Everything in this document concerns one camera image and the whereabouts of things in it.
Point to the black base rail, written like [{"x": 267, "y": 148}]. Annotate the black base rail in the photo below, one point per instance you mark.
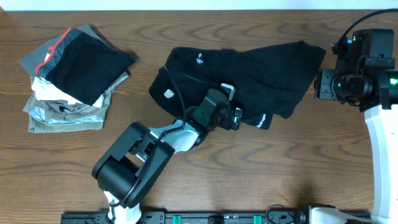
[{"x": 274, "y": 214}]

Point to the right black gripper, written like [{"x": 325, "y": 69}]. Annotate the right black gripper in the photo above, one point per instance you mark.
[{"x": 323, "y": 84}]

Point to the folded white garment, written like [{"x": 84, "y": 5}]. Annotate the folded white garment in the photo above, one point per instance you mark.
[{"x": 45, "y": 90}]

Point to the black shorts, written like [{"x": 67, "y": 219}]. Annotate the black shorts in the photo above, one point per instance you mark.
[{"x": 269, "y": 80}]

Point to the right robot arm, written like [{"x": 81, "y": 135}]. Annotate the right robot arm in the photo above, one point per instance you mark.
[{"x": 365, "y": 76}]

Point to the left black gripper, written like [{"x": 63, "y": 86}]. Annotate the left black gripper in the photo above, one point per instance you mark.
[{"x": 236, "y": 117}]

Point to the folded black garment red trim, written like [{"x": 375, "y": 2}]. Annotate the folded black garment red trim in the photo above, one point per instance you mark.
[{"x": 83, "y": 66}]

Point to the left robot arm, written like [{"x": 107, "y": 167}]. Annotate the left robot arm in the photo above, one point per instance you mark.
[{"x": 129, "y": 168}]

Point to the folded khaki patterned garment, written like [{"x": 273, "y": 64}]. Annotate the folded khaki patterned garment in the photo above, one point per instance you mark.
[{"x": 56, "y": 116}]

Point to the folded grey garment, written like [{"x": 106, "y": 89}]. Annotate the folded grey garment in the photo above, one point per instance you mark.
[{"x": 37, "y": 56}]

